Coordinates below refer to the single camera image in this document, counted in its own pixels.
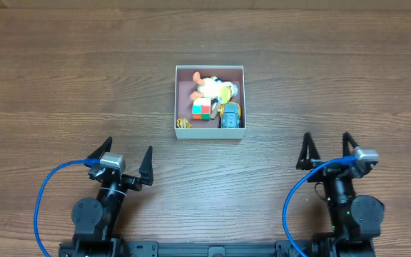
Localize right blue cable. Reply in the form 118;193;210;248
282;155;358;257

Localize wooden cat rattle drum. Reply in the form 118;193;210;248
210;86;232;119

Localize blue cable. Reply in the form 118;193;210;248
33;158;101;257
282;155;358;257

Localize left blue cable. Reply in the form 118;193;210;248
33;158;101;257

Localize white box with pink interior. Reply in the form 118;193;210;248
174;65;246;139

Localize yellow grey toy truck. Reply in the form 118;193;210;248
219;102;241;129

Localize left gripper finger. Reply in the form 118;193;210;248
87;136;113;159
138;146;153;186

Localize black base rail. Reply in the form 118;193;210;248
58;241;374;257

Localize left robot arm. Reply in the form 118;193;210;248
59;137;153;257

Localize golden round wheel toy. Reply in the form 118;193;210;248
176;118;191;129

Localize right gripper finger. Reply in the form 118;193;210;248
296;132;322;170
342;132;359;156

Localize cream plush pig toy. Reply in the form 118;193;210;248
190;71;239;101

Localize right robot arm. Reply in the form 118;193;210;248
296;132;385;256

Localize colourful puzzle cube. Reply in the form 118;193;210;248
191;97;212;121

